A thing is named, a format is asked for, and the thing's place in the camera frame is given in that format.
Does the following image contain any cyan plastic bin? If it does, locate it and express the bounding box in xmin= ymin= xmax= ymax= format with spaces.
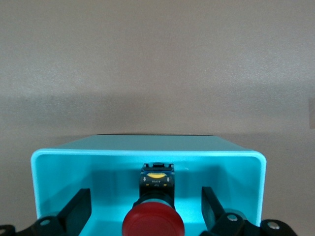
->
xmin=30 ymin=134 xmax=268 ymax=236

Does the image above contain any red push button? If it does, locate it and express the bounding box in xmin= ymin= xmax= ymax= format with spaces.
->
xmin=123 ymin=162 xmax=186 ymax=236

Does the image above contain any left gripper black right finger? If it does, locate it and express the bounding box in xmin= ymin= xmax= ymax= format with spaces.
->
xmin=199 ymin=186 xmax=247 ymax=236

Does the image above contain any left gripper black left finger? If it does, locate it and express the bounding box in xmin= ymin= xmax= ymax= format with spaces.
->
xmin=31 ymin=188 xmax=93 ymax=236

